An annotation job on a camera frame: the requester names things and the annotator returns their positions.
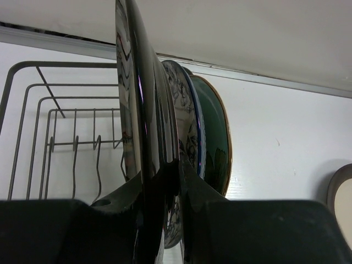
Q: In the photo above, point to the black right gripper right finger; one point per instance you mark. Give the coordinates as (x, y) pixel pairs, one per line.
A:
(195, 197)

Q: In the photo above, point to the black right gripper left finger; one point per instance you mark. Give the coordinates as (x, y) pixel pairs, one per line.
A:
(124, 203)

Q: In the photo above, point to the green glazed plate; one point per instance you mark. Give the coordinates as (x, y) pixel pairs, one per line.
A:
(218, 163)

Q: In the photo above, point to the blue floral plate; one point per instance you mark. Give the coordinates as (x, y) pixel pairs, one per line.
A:
(192, 139)

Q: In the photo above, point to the black rimmed patterned plate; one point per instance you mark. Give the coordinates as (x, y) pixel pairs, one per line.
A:
(150, 128)

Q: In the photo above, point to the brown rimmed cream plate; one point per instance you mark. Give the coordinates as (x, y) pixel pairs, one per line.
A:
(339, 199)

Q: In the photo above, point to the grey wire dish rack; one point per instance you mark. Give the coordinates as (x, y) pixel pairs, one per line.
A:
(60, 131)

